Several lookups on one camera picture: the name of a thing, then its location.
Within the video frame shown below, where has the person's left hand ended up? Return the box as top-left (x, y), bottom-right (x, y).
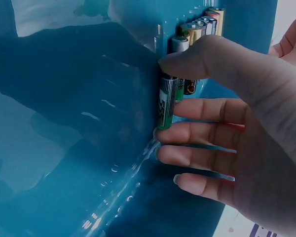
top-left (268, 9), bottom-right (296, 70)

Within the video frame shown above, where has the person's right hand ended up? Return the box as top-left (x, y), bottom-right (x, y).
top-left (153, 34), bottom-right (296, 224)

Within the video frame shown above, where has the row of batteries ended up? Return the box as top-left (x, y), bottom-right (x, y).
top-left (171, 6), bottom-right (225, 102)

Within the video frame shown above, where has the silver green battery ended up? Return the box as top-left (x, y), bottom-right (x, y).
top-left (155, 73), bottom-right (179, 131)

